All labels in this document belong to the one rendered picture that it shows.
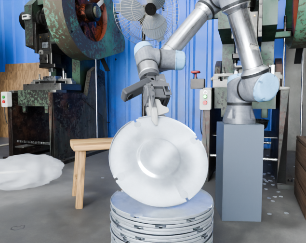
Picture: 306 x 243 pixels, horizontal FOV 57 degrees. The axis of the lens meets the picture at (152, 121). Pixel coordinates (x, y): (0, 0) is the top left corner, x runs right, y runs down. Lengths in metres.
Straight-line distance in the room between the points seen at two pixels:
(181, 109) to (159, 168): 2.66
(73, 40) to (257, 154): 1.69
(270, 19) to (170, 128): 1.43
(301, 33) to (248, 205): 1.16
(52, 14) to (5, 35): 2.61
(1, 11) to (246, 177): 4.44
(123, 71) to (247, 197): 2.69
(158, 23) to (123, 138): 1.75
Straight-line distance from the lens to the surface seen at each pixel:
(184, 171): 0.82
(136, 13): 2.48
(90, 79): 2.94
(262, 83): 1.22
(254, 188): 1.40
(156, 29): 2.53
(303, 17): 1.99
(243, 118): 1.34
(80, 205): 1.56
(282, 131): 1.93
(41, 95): 2.67
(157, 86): 0.93
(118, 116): 3.75
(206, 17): 1.31
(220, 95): 1.98
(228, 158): 1.33
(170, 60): 1.07
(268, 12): 2.16
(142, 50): 1.05
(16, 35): 4.84
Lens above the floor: 0.57
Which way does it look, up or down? 5 degrees down
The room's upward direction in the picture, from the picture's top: straight up
